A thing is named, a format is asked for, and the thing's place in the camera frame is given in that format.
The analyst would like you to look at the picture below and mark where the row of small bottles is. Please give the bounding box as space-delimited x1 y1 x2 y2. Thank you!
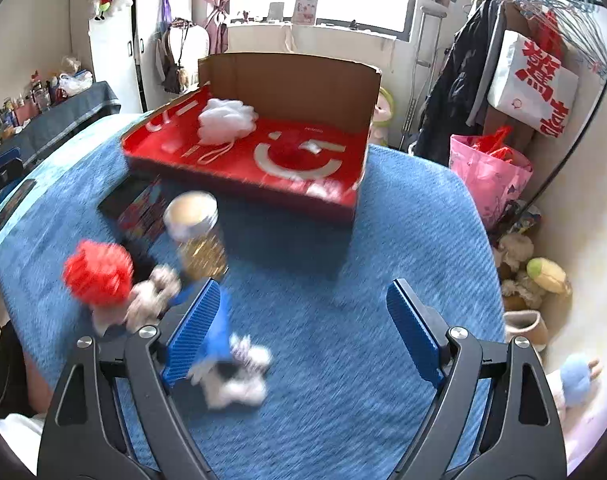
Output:
0 71 59 142

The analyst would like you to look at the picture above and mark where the dark printed packet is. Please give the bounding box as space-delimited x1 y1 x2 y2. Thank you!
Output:
98 175 167 243

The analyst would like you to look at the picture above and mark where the green and yellow plush toy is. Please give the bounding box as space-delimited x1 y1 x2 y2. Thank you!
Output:
526 257 573 295

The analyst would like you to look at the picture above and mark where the photo card on sill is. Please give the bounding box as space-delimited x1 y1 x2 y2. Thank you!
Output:
294 0 318 25

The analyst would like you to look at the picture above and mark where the white plastic bag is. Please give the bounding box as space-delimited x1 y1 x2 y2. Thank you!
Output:
58 71 93 97

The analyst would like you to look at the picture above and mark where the metal crutch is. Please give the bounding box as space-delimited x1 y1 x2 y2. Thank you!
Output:
401 5 447 151

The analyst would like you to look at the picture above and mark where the beige powder puff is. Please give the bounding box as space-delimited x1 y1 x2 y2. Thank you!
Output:
126 266 182 333

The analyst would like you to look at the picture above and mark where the red plastic bag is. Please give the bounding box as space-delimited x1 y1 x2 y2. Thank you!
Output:
472 126 523 163

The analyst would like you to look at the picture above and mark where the dark red plush ball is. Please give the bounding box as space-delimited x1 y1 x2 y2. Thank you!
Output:
268 135 311 168

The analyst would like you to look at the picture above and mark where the blue blanket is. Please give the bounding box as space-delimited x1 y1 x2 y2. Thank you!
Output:
0 112 509 480

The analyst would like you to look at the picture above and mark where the white cloth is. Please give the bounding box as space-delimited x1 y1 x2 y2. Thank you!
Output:
0 412 47 477

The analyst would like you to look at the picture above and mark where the cardboard box with red lining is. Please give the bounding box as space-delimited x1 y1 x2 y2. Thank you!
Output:
121 52 383 226

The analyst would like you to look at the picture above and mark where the desk with dark blue cloth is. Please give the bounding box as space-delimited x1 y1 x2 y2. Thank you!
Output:
0 81 122 171

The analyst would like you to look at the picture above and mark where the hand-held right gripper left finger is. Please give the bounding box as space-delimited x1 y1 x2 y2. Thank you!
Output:
36 277 222 480

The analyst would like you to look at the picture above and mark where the green and pink plush doll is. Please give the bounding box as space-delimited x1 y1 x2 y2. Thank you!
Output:
368 86 398 147

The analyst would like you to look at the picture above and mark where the dark jacket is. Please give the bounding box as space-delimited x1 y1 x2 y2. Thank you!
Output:
414 0 507 166

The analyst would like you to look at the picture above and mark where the blue pompom plush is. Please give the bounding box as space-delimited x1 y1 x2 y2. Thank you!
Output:
546 352 604 421

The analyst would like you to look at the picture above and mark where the bunch of clothes hangers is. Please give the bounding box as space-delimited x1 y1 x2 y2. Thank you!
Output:
503 0 607 86

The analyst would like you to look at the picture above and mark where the small white rabbit plush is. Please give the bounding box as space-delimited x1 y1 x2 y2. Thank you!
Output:
188 335 274 411

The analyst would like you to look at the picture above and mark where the pink shopping bag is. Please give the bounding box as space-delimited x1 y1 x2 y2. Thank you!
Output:
449 134 533 231

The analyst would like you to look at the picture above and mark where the red mesh bath pouf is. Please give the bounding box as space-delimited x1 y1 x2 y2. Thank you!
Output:
64 240 134 308

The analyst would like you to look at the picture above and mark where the person's dark clothing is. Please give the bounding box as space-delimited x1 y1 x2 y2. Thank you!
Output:
0 320 52 413

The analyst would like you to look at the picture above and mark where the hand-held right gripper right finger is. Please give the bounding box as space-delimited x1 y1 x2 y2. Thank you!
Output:
386 278 570 480

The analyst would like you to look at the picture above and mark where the white mesh bath pouf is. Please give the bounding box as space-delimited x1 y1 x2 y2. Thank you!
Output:
198 97 258 144

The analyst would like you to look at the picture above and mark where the white bag with red print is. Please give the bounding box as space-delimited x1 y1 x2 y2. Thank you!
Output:
487 30 580 138

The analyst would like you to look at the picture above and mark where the brown slipper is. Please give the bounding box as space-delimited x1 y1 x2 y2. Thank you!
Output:
503 310 549 352

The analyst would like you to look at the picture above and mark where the black curved pole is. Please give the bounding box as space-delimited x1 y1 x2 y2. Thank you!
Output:
526 30 607 206

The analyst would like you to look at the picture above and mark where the white wardrobe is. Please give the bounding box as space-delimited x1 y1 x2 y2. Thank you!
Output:
68 0 157 113

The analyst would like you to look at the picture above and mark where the clear jar with gold lid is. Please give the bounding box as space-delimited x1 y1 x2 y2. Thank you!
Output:
162 191 229 281

